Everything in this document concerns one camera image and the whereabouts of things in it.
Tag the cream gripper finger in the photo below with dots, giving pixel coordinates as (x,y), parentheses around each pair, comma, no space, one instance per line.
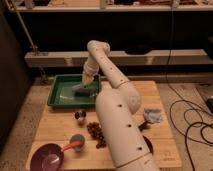
(87,80)

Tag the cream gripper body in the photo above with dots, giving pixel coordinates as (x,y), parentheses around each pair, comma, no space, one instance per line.
(90,68)

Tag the blue sponge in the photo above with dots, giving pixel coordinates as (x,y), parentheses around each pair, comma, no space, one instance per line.
(81,90)

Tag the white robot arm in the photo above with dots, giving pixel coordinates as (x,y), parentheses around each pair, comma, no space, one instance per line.
(115,106)

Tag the green plastic tray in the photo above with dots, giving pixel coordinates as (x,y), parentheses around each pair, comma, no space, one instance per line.
(62,94)

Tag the brown bowl with dark sponge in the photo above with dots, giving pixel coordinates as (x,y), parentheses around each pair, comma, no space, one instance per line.
(149,144)

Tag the small metal cup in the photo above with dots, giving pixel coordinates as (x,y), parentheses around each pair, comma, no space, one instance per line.
(80,117)

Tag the bunch of brown grapes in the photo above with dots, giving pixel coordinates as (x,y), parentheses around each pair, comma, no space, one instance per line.
(95,132)

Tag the wooden table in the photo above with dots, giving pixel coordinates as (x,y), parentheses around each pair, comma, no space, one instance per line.
(58,125)

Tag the crumpled blue cloth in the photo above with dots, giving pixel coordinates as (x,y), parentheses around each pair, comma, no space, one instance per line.
(152,115)

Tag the dark spatula tool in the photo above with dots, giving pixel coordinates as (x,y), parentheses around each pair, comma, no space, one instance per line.
(143,126)

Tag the white metal shelf rack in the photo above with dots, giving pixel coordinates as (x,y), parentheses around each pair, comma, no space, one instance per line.
(55,33)

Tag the purple plastic bowl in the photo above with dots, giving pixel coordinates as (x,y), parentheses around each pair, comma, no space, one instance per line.
(48,157)

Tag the teal cup with orange handle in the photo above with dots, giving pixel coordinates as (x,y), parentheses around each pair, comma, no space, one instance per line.
(76,143)

